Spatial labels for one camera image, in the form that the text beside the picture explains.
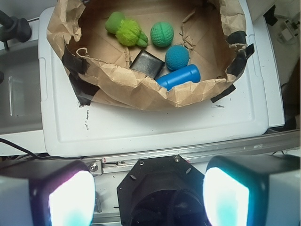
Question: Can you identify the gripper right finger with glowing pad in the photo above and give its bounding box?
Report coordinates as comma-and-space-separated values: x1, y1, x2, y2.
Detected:
203, 154, 301, 226

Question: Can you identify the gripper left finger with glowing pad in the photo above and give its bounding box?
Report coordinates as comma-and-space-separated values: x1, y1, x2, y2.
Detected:
0, 160, 95, 226

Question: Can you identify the blue textured ball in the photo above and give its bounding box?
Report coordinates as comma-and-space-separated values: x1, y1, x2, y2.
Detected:
165, 45, 190, 71

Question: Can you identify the green textured ball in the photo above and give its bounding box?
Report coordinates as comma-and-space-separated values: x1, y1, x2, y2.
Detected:
150, 22, 174, 47

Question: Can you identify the white plastic bin lid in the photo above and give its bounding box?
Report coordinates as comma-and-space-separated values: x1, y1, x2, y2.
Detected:
39, 8, 284, 158

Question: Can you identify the clear plastic container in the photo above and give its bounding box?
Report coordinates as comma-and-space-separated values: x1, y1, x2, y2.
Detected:
0, 40, 42, 135

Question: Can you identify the blue plastic cylinder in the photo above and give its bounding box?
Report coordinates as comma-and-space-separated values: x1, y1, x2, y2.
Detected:
156, 64, 201, 91

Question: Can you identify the white connector plug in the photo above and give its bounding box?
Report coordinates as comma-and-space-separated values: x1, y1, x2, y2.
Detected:
279, 19, 301, 43

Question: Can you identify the black square block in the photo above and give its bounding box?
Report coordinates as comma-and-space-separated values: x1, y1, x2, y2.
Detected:
130, 50, 165, 79

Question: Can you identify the brown crumpled paper bag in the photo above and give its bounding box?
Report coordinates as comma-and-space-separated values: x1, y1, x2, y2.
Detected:
47, 0, 253, 111

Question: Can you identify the green fuzzy plush toy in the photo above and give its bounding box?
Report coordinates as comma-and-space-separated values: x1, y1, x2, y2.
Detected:
105, 12, 149, 48

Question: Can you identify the black cable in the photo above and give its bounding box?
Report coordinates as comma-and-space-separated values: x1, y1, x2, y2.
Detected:
0, 137, 71, 160

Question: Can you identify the black octagonal mount plate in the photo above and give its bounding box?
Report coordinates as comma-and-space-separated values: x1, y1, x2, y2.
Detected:
117, 155, 209, 226

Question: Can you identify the black knob handle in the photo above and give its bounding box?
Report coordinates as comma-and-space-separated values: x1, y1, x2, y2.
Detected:
0, 11, 32, 51

